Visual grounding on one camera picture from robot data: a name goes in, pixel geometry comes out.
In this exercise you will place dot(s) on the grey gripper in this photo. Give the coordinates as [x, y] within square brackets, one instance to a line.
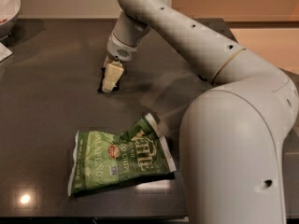
[121, 52]

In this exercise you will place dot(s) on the black rxbar chocolate bar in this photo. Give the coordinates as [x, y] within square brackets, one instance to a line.
[100, 86]

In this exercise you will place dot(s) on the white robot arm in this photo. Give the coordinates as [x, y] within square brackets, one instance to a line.
[231, 137]

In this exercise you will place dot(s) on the green kettle chips bag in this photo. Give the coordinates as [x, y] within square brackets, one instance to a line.
[104, 159]

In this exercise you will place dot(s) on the white paper sheet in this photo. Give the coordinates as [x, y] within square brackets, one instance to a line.
[4, 52]

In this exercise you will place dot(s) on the white bowl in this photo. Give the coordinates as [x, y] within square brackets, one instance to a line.
[9, 13]

